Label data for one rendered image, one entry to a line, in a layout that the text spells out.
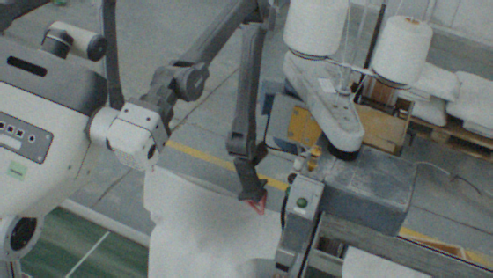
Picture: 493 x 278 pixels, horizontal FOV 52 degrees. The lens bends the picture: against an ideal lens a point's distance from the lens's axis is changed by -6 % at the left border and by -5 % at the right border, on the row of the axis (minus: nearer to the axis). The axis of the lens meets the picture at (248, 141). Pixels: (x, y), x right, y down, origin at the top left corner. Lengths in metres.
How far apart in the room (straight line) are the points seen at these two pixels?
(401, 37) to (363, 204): 0.45
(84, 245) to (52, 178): 1.23
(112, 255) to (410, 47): 1.54
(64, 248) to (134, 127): 1.35
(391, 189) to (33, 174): 0.87
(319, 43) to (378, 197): 0.45
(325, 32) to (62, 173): 0.78
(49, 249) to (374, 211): 1.50
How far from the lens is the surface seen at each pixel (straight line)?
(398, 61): 1.45
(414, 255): 1.64
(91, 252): 2.38
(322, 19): 1.45
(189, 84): 1.22
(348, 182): 1.36
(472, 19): 6.49
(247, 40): 1.51
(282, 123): 1.76
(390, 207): 1.35
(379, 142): 1.56
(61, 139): 1.19
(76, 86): 1.20
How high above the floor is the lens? 2.12
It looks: 34 degrees down
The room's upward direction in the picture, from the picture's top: 11 degrees clockwise
